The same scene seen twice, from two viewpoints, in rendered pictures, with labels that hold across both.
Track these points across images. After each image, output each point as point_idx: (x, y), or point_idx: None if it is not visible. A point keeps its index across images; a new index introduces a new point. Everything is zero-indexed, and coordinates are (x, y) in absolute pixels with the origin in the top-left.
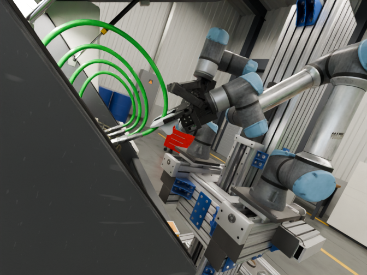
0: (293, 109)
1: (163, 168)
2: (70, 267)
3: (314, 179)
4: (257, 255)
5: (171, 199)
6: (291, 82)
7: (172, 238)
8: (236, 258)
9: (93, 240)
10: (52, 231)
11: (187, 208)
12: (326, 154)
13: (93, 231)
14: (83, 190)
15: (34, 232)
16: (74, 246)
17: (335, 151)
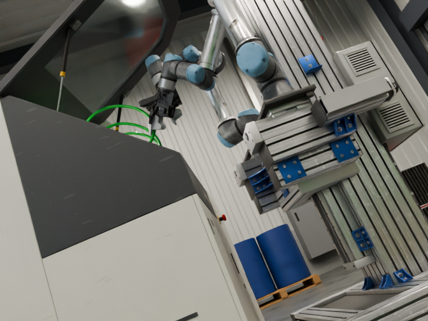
0: (265, 32)
1: (239, 185)
2: (107, 171)
3: (239, 57)
4: (311, 146)
5: (265, 203)
6: (209, 30)
7: (146, 141)
8: (271, 156)
9: (108, 156)
10: (92, 159)
11: (279, 193)
12: (238, 38)
13: (106, 153)
14: (92, 140)
15: (86, 162)
16: (102, 162)
17: (244, 30)
